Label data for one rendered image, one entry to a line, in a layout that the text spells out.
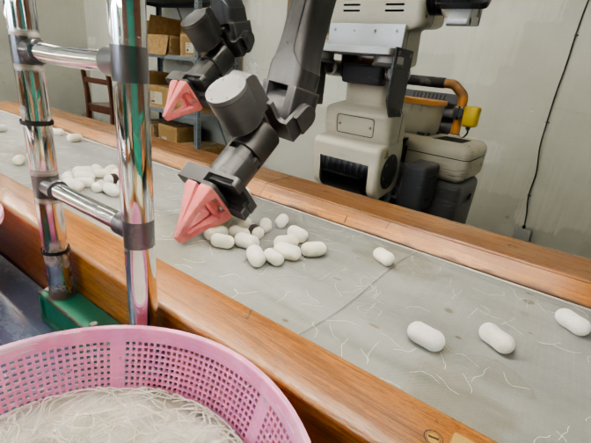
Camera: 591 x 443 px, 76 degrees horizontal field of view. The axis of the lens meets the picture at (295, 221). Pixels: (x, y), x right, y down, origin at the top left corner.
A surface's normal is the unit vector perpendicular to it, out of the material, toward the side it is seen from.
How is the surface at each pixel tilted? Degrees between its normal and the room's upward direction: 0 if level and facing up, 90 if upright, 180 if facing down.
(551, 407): 0
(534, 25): 90
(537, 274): 45
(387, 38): 90
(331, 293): 0
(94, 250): 0
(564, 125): 91
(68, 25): 90
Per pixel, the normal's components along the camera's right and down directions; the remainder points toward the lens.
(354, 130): -0.62, 0.36
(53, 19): 0.78, 0.30
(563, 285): -0.33, -0.48
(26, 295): 0.11, -0.92
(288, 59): -0.62, 0.05
